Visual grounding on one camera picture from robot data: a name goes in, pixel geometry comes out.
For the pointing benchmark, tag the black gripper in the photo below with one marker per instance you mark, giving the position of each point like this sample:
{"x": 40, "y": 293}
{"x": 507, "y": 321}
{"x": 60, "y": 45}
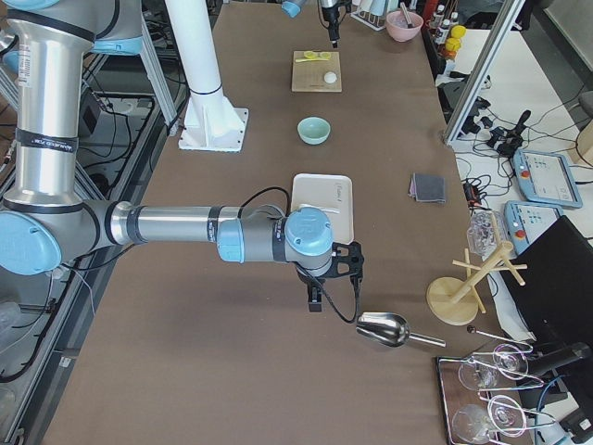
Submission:
{"x": 308, "y": 280}
{"x": 330, "y": 12}

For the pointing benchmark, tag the white steamed bun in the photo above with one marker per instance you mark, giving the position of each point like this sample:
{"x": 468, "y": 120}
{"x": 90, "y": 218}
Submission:
{"x": 330, "y": 77}

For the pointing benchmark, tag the pink bowl with ice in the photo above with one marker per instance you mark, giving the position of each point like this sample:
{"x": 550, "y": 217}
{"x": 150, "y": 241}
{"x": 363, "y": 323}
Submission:
{"x": 397, "y": 26}

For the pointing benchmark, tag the mint green bowl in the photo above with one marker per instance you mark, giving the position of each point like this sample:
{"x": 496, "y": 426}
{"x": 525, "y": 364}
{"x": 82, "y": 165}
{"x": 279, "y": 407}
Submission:
{"x": 313, "y": 130}

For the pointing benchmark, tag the yellow plastic knife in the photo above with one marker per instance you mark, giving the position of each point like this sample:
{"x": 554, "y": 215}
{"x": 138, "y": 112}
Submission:
{"x": 310, "y": 59}

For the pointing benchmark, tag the wooden cutting board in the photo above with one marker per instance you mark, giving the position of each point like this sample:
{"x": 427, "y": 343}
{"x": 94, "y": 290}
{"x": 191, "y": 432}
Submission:
{"x": 307, "y": 77}

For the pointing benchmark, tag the metal scoop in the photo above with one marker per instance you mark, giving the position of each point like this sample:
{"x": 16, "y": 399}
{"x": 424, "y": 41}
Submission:
{"x": 391, "y": 330}

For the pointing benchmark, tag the cream rabbit tray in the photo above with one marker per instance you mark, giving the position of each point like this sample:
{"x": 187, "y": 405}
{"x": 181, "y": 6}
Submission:
{"x": 331, "y": 194}

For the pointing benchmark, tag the wooden cup tree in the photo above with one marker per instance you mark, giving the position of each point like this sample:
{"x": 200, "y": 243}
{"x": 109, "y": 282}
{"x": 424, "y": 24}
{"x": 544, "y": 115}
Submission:
{"x": 457, "y": 302}

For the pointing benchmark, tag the grey folded cloth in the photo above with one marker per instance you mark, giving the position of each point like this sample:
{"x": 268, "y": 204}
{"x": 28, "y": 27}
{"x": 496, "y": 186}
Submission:
{"x": 428, "y": 188}

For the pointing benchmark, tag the clear plastic container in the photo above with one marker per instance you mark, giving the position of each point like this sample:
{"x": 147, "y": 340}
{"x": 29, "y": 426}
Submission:
{"x": 486, "y": 229}

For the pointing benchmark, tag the wine glass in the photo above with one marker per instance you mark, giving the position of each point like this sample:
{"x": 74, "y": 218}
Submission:
{"x": 476, "y": 424}
{"x": 494, "y": 369}

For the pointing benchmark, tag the black glass rack tray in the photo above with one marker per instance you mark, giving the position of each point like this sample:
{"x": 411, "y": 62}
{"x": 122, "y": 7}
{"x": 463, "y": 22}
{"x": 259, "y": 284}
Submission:
{"x": 454, "y": 395}

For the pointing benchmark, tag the teach pendant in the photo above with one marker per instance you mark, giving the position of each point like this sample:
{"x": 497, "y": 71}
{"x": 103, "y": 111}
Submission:
{"x": 527, "y": 221}
{"x": 546, "y": 178}

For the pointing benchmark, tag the black monitor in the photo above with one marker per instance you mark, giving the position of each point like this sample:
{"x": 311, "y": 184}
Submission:
{"x": 555, "y": 301}

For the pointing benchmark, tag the white wire rack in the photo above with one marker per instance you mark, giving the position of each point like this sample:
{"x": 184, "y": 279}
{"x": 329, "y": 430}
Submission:
{"x": 370, "y": 12}

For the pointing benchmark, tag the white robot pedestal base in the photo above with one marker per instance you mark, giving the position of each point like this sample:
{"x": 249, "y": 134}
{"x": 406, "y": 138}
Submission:
{"x": 211, "y": 122}

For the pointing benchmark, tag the aluminium frame post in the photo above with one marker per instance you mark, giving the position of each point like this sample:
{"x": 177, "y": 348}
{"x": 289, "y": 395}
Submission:
{"x": 496, "y": 37}

